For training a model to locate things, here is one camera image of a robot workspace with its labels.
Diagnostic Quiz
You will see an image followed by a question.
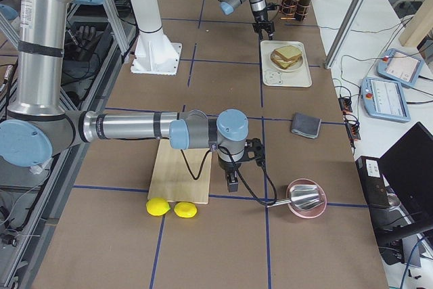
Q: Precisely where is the metal scoop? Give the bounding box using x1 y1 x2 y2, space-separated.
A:
270 184 325 211

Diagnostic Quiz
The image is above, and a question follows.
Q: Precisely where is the yellow lemon whole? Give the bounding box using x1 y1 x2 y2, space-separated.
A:
145 197 170 217

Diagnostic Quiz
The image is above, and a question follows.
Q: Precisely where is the teach pendant far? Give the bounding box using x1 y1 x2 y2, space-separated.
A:
377 48 424 88

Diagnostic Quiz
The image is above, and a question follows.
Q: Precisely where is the camera cable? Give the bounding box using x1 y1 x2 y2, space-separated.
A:
181 146 280 206

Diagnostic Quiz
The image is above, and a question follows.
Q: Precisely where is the white round plate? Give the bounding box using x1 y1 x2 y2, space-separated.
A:
271 56 304 72

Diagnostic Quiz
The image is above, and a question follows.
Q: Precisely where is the wooden cutting board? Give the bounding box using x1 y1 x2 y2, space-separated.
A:
147 139 212 204

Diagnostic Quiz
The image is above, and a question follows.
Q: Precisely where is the black laptop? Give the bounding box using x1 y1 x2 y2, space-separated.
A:
376 122 432 246

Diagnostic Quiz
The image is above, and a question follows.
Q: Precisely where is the white bear serving tray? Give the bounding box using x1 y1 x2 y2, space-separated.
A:
260 41 313 88

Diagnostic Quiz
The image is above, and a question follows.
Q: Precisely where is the pink bowl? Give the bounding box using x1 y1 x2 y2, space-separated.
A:
286 179 327 219

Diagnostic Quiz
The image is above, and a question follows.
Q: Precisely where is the bread slice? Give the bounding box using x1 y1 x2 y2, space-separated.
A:
273 45 302 61
270 53 302 69

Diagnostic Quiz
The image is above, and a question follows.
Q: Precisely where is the yellow lemon half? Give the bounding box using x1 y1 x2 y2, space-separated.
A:
174 202 198 219

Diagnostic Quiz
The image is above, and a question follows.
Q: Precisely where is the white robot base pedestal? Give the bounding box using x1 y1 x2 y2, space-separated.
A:
131 0 182 75

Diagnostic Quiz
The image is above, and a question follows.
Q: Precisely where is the teach pendant near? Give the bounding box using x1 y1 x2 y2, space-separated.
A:
361 77 411 123

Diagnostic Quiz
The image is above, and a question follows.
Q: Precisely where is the black box with label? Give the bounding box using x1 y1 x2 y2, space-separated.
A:
356 156 390 209

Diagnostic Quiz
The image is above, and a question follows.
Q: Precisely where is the teach pendant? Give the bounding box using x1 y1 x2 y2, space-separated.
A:
361 77 411 123
377 48 424 88

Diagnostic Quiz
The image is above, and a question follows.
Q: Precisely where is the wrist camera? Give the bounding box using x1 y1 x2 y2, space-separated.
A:
243 138 265 167
267 3 280 12

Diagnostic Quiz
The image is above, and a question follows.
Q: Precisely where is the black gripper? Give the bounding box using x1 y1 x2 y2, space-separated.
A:
218 152 244 192
252 9 274 39

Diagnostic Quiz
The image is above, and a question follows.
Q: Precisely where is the grey folded cloth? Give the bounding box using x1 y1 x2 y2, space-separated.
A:
291 112 321 139

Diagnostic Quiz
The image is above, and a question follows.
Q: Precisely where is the aluminium frame post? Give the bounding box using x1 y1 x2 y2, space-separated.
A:
324 0 365 69

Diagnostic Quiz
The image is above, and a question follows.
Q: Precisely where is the copper wire bottle rack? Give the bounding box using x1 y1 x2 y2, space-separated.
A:
279 0 311 22

